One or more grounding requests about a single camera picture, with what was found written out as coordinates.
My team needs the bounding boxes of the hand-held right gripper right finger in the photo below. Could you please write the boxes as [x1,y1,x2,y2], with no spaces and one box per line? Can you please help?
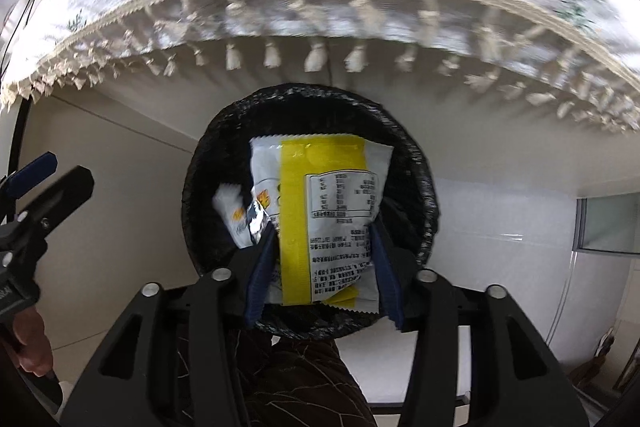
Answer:
[369,212,591,427]

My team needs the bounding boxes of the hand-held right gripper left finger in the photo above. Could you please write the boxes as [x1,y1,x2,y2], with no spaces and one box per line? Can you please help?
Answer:
[59,222,280,427]

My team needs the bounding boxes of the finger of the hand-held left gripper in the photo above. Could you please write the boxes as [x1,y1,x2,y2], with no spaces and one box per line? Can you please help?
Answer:
[14,165,96,258]
[6,151,58,200]

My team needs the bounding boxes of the trash bin with black bag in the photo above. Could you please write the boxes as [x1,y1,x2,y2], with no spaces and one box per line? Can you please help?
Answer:
[181,82,441,341]

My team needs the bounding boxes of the yellow white snack wrapper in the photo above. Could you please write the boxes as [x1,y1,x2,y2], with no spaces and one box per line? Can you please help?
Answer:
[213,134,395,314]

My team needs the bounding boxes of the person's left hand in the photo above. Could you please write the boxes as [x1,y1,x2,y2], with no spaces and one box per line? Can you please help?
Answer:
[10,306,55,379]

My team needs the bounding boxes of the dark patterned pants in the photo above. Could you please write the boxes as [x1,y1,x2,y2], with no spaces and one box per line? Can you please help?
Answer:
[172,317,377,427]

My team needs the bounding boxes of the glass cabinet door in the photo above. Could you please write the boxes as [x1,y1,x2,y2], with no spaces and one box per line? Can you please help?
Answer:
[574,192,640,254]

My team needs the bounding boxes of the white hose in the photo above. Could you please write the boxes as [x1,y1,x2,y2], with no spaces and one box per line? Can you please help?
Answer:
[546,251,579,346]

